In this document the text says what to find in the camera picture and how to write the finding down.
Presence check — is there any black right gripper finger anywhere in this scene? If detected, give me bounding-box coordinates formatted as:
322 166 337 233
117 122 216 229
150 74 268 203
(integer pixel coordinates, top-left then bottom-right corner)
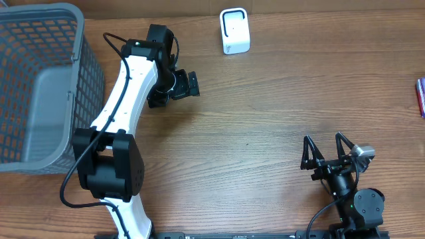
300 135 325 170
335 131 355 159

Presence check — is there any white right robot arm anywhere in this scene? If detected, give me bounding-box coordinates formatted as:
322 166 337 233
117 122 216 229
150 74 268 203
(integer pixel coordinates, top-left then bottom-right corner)
296 132 389 238

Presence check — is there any grey plastic shopping basket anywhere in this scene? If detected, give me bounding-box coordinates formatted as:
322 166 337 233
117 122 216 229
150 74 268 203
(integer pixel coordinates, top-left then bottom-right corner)
1 3 104 174

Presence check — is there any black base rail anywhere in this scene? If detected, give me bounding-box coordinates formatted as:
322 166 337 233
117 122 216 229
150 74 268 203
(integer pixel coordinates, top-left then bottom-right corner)
156 230 390 239

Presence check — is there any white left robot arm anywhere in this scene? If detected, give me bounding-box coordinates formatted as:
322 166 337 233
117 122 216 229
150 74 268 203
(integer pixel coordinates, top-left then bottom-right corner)
60 24 200 238

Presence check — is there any red purple pad pack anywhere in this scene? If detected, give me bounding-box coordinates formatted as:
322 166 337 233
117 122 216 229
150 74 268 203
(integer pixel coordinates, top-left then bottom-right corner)
416 77 425 118

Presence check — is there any white barcode scanner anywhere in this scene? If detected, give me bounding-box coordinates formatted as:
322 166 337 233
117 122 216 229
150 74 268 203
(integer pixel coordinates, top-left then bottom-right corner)
219 7 250 54

